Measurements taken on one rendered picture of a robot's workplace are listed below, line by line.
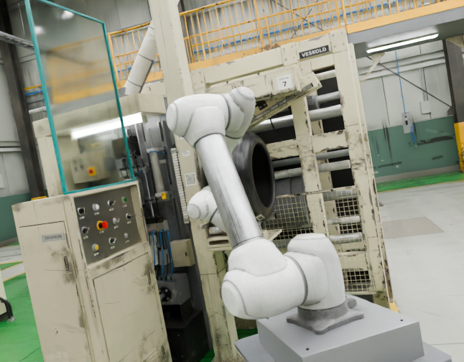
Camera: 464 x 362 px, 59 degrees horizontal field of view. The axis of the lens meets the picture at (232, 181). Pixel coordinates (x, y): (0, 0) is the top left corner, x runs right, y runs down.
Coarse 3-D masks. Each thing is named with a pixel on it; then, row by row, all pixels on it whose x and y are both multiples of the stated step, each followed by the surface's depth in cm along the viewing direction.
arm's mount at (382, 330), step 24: (288, 312) 141; (384, 312) 125; (264, 336) 134; (288, 336) 120; (312, 336) 117; (336, 336) 114; (360, 336) 111; (384, 336) 112; (408, 336) 114; (288, 360) 115; (312, 360) 106; (336, 360) 108; (360, 360) 110; (384, 360) 112; (408, 360) 114
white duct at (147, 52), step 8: (152, 24) 278; (152, 32) 278; (144, 40) 282; (152, 40) 280; (144, 48) 282; (152, 48) 282; (144, 56) 283; (152, 56) 286; (136, 64) 286; (144, 64) 285; (136, 72) 287; (144, 72) 288; (128, 80) 290; (136, 80) 289; (128, 88) 291; (136, 88) 292
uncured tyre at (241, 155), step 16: (240, 144) 224; (256, 144) 258; (240, 160) 219; (256, 160) 266; (240, 176) 217; (256, 176) 269; (272, 176) 258; (256, 192) 224; (272, 192) 255; (256, 208) 225; (272, 208) 247
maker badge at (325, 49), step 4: (316, 48) 268; (320, 48) 267; (324, 48) 266; (328, 48) 265; (300, 52) 272; (304, 52) 271; (308, 52) 270; (312, 52) 269; (316, 52) 268; (320, 52) 267; (324, 52) 266; (300, 56) 272; (304, 56) 271; (308, 56) 270
